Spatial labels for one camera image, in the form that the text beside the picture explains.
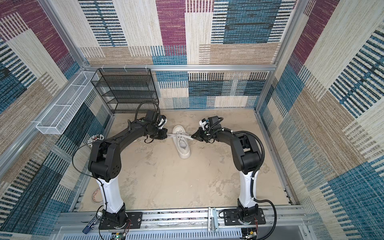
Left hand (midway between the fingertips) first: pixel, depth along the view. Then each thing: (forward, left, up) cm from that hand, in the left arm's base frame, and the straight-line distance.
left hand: (167, 133), depth 96 cm
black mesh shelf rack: (+33, +31, +8) cm, 46 cm away
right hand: (-2, -16, -2) cm, 16 cm away
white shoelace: (-1, -8, -1) cm, 8 cm away
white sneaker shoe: (-6, -9, -3) cm, 12 cm away
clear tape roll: (-34, +36, -11) cm, 51 cm away
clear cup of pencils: (-9, +37, +9) cm, 39 cm away
